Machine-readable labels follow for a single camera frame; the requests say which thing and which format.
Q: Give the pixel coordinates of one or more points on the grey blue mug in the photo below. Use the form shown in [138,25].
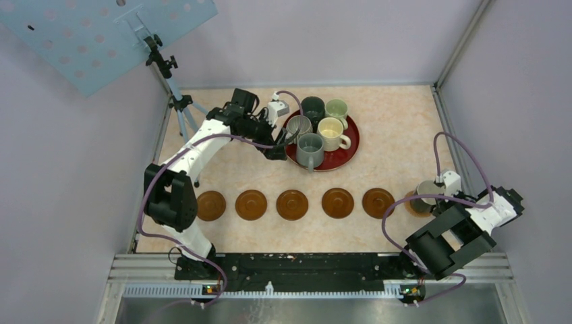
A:
[310,151]

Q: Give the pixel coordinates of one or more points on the dark green cup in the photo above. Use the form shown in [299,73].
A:
[314,109]

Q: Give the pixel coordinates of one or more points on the blue perforated board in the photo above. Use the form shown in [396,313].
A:
[92,43]

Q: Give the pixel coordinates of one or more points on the cream yellow mug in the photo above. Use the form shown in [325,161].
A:
[331,131]

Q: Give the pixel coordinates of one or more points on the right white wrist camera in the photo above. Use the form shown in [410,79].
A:
[449,181]

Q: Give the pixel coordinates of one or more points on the striped white grey cup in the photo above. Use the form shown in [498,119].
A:
[297,126]

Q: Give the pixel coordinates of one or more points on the brown wooden coaster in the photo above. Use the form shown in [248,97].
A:
[292,205]
[211,205]
[337,203]
[251,205]
[376,202]

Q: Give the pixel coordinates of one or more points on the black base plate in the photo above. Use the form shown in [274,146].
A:
[301,272]

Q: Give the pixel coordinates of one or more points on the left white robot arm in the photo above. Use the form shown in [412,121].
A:
[169,197]

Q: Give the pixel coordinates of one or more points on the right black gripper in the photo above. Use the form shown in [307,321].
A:
[441,204]

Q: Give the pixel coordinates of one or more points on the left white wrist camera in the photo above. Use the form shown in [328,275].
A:
[276,108]

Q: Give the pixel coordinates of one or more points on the aluminium frame rail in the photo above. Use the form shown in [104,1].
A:
[151,275]

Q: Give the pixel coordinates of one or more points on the black cup white inside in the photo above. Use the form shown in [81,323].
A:
[427,187]

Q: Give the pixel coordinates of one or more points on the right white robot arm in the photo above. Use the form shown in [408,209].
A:
[458,234]

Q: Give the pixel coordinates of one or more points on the light green cup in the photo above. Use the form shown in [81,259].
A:
[338,109]

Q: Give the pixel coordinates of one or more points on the light woven coaster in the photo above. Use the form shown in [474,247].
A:
[411,210]

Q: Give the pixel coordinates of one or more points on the light blue tripod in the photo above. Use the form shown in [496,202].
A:
[178,101]

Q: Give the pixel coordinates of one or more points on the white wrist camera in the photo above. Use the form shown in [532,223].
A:
[276,108]
[449,181]

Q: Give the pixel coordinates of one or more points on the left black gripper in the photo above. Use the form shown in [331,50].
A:
[278,152]

